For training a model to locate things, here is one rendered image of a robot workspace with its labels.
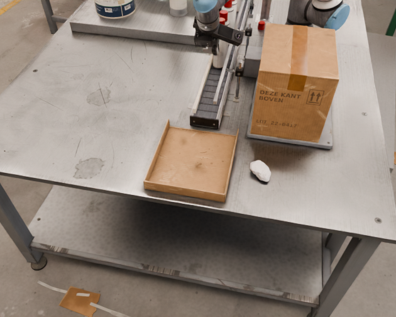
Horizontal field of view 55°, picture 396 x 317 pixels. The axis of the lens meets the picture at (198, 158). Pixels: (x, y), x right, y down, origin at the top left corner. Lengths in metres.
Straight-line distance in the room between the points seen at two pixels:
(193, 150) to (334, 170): 0.48
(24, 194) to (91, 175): 1.20
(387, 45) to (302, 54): 0.83
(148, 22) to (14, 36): 2.19
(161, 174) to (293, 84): 0.51
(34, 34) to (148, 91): 2.45
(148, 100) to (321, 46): 0.67
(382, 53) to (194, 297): 1.44
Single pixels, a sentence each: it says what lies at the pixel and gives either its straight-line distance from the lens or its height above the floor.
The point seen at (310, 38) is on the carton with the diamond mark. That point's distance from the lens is 1.40.
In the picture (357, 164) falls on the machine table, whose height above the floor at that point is 0.83.
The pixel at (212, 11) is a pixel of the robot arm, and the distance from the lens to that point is 1.24.
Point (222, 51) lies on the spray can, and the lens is 1.58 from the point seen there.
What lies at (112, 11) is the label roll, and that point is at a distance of 2.02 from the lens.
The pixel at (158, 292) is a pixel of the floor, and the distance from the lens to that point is 1.96.
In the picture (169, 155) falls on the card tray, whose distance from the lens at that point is 1.32.
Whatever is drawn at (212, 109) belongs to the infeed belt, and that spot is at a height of 0.88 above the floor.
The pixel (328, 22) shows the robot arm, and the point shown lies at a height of 1.05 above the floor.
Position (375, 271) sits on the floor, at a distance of 2.19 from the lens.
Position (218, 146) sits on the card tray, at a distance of 1.35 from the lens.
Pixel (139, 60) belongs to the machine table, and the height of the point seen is 0.83.
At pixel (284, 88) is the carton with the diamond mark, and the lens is 1.24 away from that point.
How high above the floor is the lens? 1.80
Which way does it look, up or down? 48 degrees down
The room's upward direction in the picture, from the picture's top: straight up
